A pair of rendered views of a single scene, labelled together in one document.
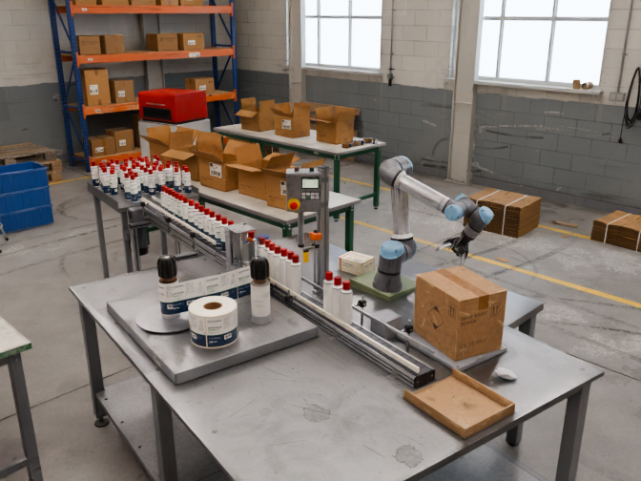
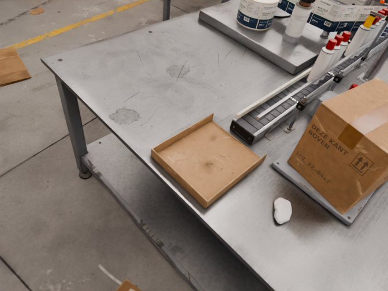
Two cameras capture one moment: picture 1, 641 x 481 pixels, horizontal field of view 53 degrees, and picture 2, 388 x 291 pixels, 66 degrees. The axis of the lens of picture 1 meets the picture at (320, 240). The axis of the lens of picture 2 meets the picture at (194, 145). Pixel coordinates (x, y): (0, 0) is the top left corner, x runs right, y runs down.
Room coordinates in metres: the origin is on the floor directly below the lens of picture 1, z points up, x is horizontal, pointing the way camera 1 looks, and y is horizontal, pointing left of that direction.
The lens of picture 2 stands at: (1.74, -1.13, 1.61)
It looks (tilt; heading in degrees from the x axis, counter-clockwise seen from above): 47 degrees down; 73
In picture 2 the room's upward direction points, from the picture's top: 11 degrees clockwise
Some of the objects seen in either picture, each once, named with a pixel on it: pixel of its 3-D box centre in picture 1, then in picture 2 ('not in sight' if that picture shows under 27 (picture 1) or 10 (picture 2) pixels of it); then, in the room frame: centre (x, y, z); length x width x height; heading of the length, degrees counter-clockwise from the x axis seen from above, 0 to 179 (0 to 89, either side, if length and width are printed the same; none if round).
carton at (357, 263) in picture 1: (356, 263); not in sight; (3.29, -0.20, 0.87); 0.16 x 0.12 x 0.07; 52
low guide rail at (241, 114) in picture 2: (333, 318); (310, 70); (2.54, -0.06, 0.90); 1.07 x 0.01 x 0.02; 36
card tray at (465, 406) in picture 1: (458, 400); (209, 155); (1.99, -0.50, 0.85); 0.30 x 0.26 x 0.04; 36
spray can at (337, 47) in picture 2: (337, 298); (328, 58); (2.58, -0.08, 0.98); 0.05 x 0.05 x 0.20
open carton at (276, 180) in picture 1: (296, 181); not in sight; (4.71, 0.19, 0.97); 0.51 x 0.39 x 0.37; 140
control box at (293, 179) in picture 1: (304, 190); not in sight; (2.94, 0.08, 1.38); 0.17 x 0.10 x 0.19; 91
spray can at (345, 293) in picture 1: (346, 303); (321, 62); (2.53, -0.11, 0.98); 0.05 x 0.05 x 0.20
